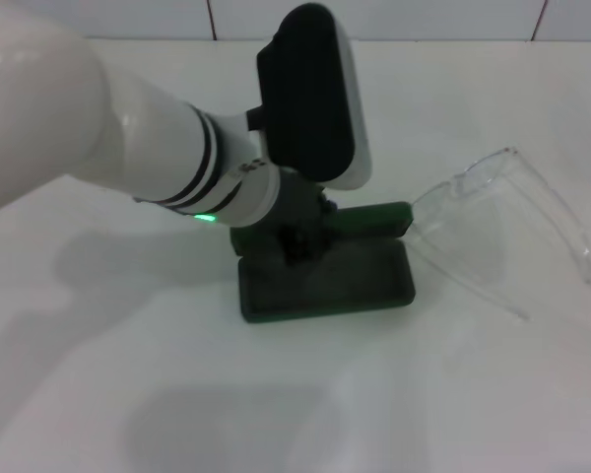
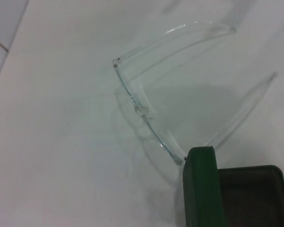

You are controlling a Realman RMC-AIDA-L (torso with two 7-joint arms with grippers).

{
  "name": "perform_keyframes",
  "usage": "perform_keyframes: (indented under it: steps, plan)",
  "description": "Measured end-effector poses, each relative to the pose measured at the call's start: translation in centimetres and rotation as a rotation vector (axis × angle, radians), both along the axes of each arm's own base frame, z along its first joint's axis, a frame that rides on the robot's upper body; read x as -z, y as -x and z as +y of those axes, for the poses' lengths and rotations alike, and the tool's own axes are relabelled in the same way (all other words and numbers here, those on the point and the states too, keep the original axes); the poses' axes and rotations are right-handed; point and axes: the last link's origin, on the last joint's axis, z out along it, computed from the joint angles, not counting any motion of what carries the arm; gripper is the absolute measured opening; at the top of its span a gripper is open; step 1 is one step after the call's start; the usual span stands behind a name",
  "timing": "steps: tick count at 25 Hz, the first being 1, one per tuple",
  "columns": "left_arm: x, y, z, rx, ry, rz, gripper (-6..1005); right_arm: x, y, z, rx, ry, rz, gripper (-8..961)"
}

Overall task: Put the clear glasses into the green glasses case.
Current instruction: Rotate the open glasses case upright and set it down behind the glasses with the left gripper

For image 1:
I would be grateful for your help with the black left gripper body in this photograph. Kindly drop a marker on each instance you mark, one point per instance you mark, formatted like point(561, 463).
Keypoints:
point(303, 207)

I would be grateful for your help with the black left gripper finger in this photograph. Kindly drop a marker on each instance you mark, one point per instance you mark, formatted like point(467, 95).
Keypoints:
point(303, 249)

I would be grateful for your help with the green glasses case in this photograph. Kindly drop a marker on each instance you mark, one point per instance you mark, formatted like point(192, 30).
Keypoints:
point(335, 286)

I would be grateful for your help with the clear white glasses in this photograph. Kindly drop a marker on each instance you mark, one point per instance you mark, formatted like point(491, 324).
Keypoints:
point(465, 180)

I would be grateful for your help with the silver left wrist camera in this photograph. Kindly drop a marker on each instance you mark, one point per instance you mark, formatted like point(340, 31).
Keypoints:
point(310, 98)

